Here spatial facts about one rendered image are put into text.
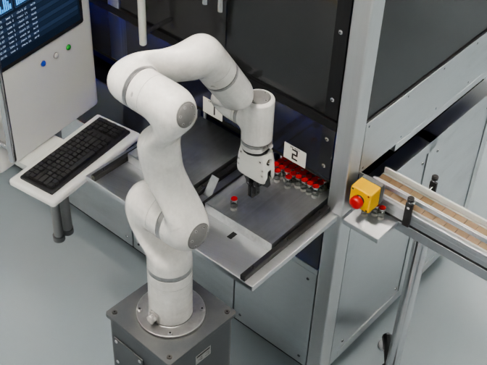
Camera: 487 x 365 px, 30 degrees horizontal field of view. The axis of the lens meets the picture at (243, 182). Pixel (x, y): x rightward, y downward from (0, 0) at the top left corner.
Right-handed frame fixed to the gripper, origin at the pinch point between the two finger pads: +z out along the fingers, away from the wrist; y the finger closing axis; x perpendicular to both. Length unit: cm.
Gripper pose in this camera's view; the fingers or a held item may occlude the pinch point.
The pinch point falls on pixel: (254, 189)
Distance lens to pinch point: 252.1
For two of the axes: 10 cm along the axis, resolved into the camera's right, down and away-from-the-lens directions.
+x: -6.6, 4.8, -5.8
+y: -7.5, -4.5, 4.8
